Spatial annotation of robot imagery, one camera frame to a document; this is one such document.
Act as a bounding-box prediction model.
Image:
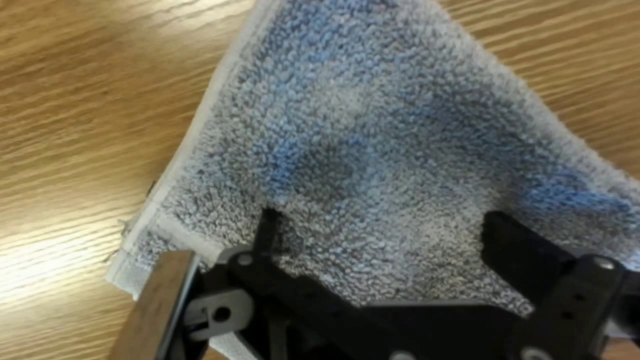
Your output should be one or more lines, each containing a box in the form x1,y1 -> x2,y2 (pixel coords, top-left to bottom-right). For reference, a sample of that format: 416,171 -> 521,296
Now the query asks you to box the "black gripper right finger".
481,210 -> 573,307

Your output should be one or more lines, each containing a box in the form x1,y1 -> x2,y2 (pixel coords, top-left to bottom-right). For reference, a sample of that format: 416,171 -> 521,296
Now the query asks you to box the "grey towel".
106,0 -> 640,339

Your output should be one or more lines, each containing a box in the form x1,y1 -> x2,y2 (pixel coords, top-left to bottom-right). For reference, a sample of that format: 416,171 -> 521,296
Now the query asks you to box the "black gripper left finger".
255,206 -> 285,261

